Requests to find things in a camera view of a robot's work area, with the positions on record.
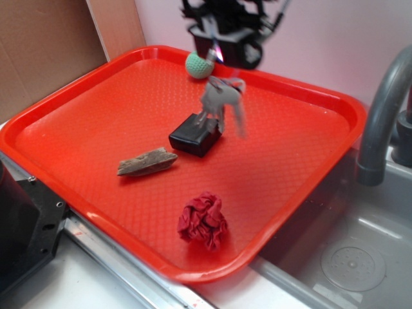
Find dark faucet handle knob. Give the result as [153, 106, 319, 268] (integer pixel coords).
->
[391, 90, 411, 167]

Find crumpled red cloth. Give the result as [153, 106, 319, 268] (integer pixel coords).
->
[177, 191, 227, 252]

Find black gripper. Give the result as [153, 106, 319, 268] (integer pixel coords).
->
[182, 1, 283, 70]

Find silver keys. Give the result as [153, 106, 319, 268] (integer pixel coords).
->
[195, 74, 246, 137]

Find grey toy sink basin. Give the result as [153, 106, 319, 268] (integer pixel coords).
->
[251, 150, 411, 308]

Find red plastic tray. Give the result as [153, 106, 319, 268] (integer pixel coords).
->
[1, 46, 366, 283]

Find brown wood piece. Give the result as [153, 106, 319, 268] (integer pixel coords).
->
[117, 147, 178, 177]

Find brown cardboard panel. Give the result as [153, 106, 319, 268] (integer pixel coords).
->
[1, 1, 145, 122]

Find black leather wallet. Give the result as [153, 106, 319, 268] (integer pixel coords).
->
[169, 113, 221, 158]

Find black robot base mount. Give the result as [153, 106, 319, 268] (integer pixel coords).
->
[1, 164, 67, 298]

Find grey sink faucet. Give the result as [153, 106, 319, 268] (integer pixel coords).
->
[355, 46, 411, 186]

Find green rubber ball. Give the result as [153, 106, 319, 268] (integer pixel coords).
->
[185, 51, 214, 79]

